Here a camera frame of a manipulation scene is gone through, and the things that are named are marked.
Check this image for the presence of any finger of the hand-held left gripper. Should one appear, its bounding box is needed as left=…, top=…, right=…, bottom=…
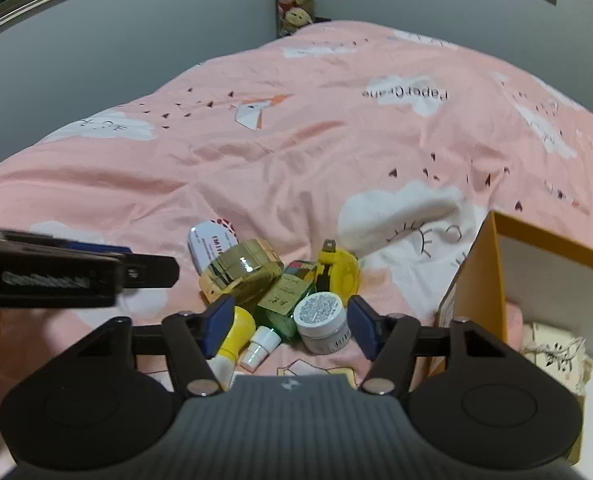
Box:
left=121, top=254, right=180, bottom=289
left=65, top=240, right=133, bottom=257

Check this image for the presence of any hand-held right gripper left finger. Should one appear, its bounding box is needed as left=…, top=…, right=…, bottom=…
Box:
left=51, top=294, right=237, bottom=397

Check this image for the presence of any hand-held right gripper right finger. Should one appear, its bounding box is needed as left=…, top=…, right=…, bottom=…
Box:
left=347, top=295, right=527, bottom=396

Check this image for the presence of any small white jar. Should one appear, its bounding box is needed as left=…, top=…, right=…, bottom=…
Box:
left=293, top=292, right=352, bottom=356

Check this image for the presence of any yellow tape measure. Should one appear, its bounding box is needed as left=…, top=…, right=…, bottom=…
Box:
left=317, top=239, right=361, bottom=295

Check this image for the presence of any white round tin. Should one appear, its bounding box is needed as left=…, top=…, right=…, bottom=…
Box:
left=188, top=218, right=238, bottom=277

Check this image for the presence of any green glass bottle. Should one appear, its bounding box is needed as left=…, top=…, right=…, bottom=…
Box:
left=253, top=258, right=318, bottom=345

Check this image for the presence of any orange cardboard box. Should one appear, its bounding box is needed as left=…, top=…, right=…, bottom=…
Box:
left=434, top=210, right=593, bottom=466

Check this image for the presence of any beige drawstring cloth bag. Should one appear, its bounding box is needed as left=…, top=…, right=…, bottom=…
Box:
left=521, top=322, right=593, bottom=397

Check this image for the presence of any yellow cap tube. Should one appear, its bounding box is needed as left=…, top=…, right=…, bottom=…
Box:
left=209, top=305, right=257, bottom=392

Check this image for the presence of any small white bottle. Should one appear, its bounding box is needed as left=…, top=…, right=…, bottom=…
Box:
left=238, top=325, right=282, bottom=374

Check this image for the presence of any gold faceted jar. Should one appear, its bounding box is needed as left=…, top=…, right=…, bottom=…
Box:
left=199, top=238, right=284, bottom=317

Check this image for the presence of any pink printed blanket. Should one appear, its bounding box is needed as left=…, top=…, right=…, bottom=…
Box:
left=0, top=20, right=593, bottom=411

